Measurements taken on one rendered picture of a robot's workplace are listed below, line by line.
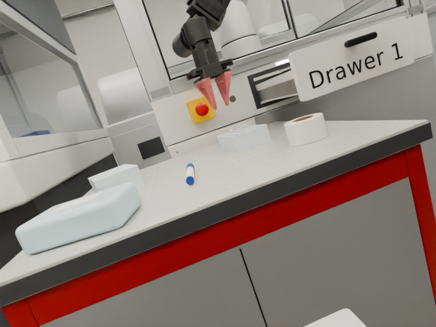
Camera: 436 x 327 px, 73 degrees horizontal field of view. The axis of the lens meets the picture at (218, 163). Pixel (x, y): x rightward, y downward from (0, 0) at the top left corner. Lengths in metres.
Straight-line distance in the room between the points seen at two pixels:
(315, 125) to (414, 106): 0.82
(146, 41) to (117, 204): 0.66
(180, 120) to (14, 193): 0.48
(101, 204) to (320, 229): 0.30
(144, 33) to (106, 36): 3.36
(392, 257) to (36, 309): 0.50
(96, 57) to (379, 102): 3.65
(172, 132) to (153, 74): 0.19
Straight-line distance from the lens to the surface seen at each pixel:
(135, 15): 1.01
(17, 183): 0.80
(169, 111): 0.96
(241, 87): 1.00
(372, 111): 1.21
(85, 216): 0.42
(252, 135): 0.66
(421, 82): 1.34
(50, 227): 0.45
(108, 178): 0.60
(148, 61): 0.98
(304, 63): 0.70
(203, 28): 0.72
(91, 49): 4.34
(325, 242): 0.46
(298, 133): 0.53
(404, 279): 0.57
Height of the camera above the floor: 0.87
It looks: 11 degrees down
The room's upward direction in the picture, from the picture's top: 19 degrees counter-clockwise
